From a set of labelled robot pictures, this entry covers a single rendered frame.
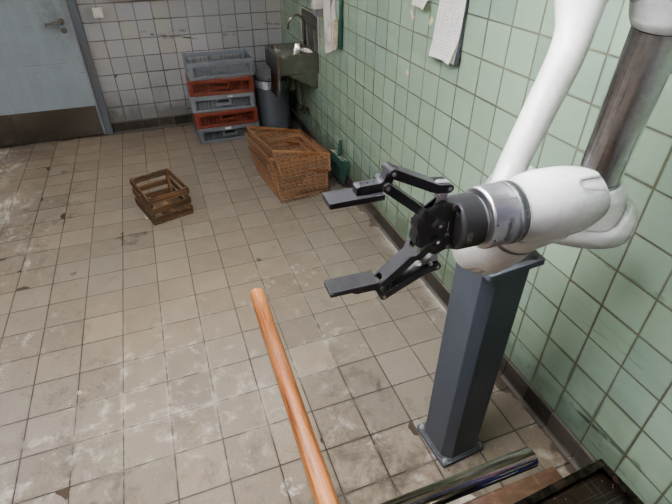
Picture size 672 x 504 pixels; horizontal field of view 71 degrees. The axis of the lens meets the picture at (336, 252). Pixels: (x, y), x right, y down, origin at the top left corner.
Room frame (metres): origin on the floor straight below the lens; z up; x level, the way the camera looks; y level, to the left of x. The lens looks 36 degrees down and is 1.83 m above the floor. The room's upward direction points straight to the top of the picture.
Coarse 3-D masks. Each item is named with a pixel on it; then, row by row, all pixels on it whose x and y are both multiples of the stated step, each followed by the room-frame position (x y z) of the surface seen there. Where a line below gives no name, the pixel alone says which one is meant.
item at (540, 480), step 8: (544, 472) 0.69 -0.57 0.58; (552, 472) 0.69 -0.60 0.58; (520, 480) 0.67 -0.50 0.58; (528, 480) 0.67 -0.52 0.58; (536, 480) 0.67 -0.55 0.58; (544, 480) 0.67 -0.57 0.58; (552, 480) 0.67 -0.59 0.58; (504, 488) 0.65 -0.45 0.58; (512, 488) 0.65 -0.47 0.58; (520, 488) 0.65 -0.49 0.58; (528, 488) 0.65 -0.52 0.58; (536, 488) 0.65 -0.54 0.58; (480, 496) 0.63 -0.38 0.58; (488, 496) 0.63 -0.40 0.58; (496, 496) 0.63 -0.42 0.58; (504, 496) 0.63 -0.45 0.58; (512, 496) 0.63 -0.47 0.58; (520, 496) 0.63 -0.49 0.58
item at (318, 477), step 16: (256, 288) 0.74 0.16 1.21; (256, 304) 0.69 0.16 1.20; (272, 320) 0.65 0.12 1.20; (272, 336) 0.60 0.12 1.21; (272, 352) 0.57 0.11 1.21; (288, 368) 0.53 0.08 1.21; (288, 384) 0.50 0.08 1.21; (288, 400) 0.47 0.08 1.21; (288, 416) 0.44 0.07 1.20; (304, 416) 0.44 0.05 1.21; (304, 432) 0.41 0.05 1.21; (304, 448) 0.38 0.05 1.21; (304, 464) 0.36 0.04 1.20; (320, 464) 0.36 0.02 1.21; (320, 480) 0.34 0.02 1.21; (320, 496) 0.31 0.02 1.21; (336, 496) 0.32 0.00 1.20
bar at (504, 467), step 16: (528, 448) 0.40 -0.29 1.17; (496, 464) 0.38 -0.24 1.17; (512, 464) 0.38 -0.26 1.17; (528, 464) 0.38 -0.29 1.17; (448, 480) 0.35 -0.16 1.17; (464, 480) 0.35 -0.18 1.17; (480, 480) 0.35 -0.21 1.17; (496, 480) 0.36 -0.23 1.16; (400, 496) 0.33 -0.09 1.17; (416, 496) 0.33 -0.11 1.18; (432, 496) 0.33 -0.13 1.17; (448, 496) 0.33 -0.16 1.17
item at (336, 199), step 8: (328, 192) 0.50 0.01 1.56; (336, 192) 0.50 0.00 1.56; (344, 192) 0.50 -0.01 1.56; (352, 192) 0.50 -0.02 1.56; (328, 200) 0.48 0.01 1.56; (336, 200) 0.48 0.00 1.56; (344, 200) 0.48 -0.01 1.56; (352, 200) 0.48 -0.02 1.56; (360, 200) 0.48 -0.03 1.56; (368, 200) 0.49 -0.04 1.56; (376, 200) 0.49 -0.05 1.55; (336, 208) 0.47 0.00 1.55
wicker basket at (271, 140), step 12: (252, 132) 3.47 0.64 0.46; (264, 132) 3.67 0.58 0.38; (276, 132) 3.72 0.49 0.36; (288, 132) 3.77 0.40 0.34; (300, 132) 3.81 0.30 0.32; (264, 144) 3.25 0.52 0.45; (276, 144) 3.72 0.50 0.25; (288, 144) 3.77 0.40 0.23; (312, 144) 3.60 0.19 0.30; (276, 156) 3.15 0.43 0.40; (288, 156) 3.19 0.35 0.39; (300, 156) 3.23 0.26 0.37; (312, 156) 3.28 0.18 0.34; (324, 156) 3.32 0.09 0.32; (288, 168) 3.18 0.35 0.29; (300, 168) 3.23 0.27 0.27; (312, 168) 3.28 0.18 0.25; (324, 168) 3.32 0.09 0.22; (288, 180) 3.18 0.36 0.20
